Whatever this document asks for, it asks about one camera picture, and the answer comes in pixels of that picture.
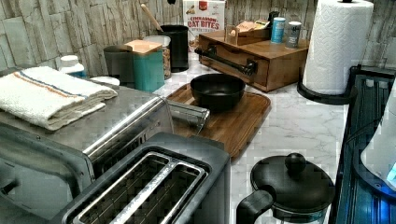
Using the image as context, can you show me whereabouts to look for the black bowl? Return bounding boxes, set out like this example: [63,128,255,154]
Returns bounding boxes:
[190,74,246,112]

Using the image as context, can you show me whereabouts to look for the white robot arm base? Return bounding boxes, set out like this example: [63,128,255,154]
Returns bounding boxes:
[361,84,396,190]

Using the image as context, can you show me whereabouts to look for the wooden cutting board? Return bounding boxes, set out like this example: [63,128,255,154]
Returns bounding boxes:
[174,91,271,160]

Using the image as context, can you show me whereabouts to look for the teal canister wooden lid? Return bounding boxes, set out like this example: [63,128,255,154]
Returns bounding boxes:
[126,40,164,92]

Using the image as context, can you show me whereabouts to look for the silver two-slot toaster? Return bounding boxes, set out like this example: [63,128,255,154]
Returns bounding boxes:
[49,133,231,224]

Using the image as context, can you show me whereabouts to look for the glass jar white lid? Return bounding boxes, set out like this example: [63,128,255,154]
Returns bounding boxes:
[145,35,171,79]

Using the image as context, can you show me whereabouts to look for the black utensil canister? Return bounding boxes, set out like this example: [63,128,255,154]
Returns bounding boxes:
[158,24,189,73]

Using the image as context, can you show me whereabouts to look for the wooden tea bag tray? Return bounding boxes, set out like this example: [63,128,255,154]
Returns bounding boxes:
[225,20,271,46]

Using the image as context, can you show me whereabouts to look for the wooden drawer box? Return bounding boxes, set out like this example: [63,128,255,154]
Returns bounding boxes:
[195,31,309,92]

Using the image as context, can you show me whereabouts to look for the dark grey canister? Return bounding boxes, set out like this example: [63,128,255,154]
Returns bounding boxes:
[104,45,134,89]

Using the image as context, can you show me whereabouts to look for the oat bites cereal box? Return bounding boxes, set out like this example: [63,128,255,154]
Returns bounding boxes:
[182,0,226,52]

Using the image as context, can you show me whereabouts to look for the white plate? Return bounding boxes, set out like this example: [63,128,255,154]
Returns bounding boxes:
[91,77,120,86]

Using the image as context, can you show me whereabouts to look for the orange tea bag packets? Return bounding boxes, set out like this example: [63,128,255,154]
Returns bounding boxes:
[237,21,262,33]

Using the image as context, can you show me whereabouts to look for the wooden spoon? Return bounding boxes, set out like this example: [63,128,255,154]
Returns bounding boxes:
[140,4,163,32]

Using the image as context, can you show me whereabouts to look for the blue cylindrical can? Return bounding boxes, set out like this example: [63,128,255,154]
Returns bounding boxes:
[271,17,286,44]

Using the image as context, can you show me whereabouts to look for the grey cylindrical can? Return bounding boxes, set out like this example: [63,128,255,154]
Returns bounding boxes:
[286,21,302,49]

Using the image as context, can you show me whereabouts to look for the black lidded glass kettle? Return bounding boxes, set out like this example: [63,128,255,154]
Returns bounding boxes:
[236,153,335,224]

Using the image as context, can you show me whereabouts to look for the black paper towel holder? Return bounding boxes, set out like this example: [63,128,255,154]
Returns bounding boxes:
[297,64,361,105]

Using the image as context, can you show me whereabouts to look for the white bottle blue label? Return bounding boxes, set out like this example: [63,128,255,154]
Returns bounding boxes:
[59,55,87,78]

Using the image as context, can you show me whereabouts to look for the folded white striped towel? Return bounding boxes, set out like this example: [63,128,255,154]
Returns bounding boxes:
[0,66,118,131]

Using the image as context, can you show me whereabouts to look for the white paper towel roll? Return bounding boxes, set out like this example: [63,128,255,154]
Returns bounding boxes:
[303,0,374,95]

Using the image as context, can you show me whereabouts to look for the stainless toaster oven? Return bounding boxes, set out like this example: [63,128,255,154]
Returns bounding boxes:
[1,80,207,224]

